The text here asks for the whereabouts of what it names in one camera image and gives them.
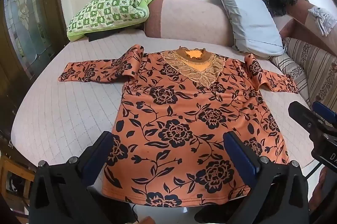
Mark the wooden stool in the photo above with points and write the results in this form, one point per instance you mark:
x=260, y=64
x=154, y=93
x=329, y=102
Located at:
x=15, y=179

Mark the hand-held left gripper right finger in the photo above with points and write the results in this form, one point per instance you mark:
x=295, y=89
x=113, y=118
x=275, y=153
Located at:
x=242, y=158

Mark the wooden door with glass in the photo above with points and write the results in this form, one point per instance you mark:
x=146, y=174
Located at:
x=23, y=29

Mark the orange black floral blouse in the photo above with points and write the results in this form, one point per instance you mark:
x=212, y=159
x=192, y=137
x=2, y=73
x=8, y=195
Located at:
x=179, y=113

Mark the pink bolster pillow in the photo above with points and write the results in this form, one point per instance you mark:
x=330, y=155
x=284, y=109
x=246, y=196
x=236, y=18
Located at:
x=189, y=21

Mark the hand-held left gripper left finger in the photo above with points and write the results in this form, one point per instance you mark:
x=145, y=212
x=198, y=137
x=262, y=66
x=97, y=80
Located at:
x=101, y=150

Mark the person's right forearm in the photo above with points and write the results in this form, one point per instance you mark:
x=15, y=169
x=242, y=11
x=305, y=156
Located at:
x=320, y=192

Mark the grey blue pillow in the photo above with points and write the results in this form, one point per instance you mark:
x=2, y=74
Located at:
x=252, y=18

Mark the striped floral blanket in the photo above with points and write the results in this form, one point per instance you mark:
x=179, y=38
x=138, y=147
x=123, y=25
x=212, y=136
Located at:
x=313, y=68

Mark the green patterned pillow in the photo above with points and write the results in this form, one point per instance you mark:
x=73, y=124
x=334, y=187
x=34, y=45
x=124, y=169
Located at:
x=105, y=10

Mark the pink quilted bed sheet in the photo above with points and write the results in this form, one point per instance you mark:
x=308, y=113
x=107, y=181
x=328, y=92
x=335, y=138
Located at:
x=65, y=113

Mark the white crumpled cloth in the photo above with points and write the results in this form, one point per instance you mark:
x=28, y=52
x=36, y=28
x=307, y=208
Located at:
x=322, y=19

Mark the pink brown folded blanket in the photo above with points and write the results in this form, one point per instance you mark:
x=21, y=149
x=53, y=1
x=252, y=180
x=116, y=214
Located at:
x=297, y=26

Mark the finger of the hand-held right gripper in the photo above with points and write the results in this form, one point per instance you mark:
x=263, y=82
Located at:
x=301, y=114
x=324, y=111

